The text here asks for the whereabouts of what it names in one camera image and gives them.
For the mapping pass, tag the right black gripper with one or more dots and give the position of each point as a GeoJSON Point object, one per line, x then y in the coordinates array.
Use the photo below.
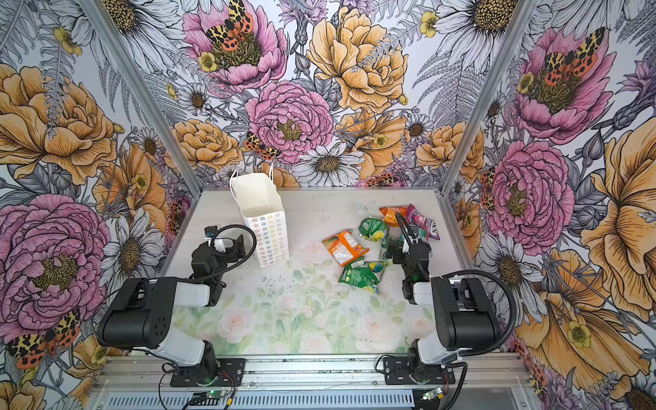
{"type": "Point", "coordinates": [402, 246]}

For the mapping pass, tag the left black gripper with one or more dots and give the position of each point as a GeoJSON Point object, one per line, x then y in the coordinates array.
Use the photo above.
{"type": "Point", "coordinates": [238, 246]}

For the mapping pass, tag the green snack packet front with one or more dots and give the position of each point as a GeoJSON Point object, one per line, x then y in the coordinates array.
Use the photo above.
{"type": "Point", "coordinates": [364, 275]}

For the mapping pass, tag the white patterned paper bag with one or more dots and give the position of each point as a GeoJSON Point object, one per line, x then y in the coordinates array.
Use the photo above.
{"type": "Point", "coordinates": [262, 210]}

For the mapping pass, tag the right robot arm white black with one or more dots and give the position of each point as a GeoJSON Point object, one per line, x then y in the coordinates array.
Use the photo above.
{"type": "Point", "coordinates": [465, 323]}

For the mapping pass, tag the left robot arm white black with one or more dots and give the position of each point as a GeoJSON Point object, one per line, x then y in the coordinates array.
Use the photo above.
{"type": "Point", "coordinates": [140, 317]}

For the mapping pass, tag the green yellow snack packet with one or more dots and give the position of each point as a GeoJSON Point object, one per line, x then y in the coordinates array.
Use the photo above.
{"type": "Point", "coordinates": [386, 253]}

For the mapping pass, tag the pink purple snack packet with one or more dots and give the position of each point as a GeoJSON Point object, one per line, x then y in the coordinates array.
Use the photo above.
{"type": "Point", "coordinates": [414, 217]}

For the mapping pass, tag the orange red snack packet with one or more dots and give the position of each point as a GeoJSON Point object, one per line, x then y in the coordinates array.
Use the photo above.
{"type": "Point", "coordinates": [389, 214]}

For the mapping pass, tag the green circuit board left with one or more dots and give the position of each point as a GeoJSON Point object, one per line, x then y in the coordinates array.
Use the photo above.
{"type": "Point", "coordinates": [208, 397]}

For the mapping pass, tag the green circuit board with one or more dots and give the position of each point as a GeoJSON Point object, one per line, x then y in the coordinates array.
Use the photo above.
{"type": "Point", "coordinates": [433, 394]}
{"type": "Point", "coordinates": [208, 397]}

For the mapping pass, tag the green circuit board right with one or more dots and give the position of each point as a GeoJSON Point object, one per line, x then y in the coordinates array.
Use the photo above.
{"type": "Point", "coordinates": [433, 394]}

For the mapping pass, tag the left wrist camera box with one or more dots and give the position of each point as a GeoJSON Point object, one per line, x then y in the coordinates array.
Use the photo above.
{"type": "Point", "coordinates": [211, 232]}

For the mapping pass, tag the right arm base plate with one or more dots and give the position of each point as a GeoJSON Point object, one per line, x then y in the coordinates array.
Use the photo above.
{"type": "Point", "coordinates": [401, 370]}

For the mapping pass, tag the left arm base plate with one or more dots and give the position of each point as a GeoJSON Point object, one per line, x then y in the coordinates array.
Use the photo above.
{"type": "Point", "coordinates": [226, 372]}

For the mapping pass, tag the aluminium front rail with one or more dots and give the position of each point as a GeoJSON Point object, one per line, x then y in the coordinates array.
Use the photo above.
{"type": "Point", "coordinates": [496, 381]}

